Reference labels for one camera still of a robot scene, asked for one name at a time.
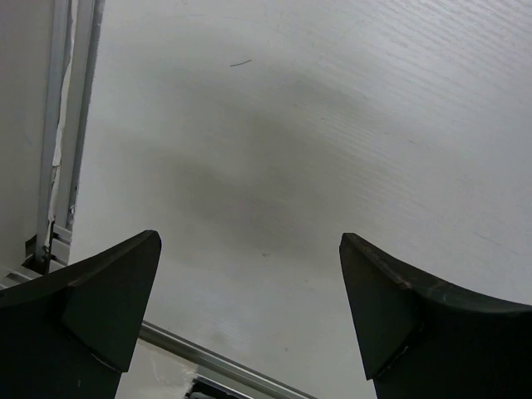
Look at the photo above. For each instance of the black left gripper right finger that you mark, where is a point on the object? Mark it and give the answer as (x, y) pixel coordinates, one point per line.
(422, 337)

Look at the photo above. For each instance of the aluminium frame rail left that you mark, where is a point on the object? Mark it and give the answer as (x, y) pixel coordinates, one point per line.
(76, 27)

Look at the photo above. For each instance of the aluminium frame rail front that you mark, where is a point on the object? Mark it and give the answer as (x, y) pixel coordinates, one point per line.
(213, 366)

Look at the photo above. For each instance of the aluminium frame rail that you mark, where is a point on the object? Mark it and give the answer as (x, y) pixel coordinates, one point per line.
(76, 27)
(213, 366)

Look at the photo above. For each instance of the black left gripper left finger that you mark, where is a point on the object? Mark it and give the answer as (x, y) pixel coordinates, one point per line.
(72, 333)

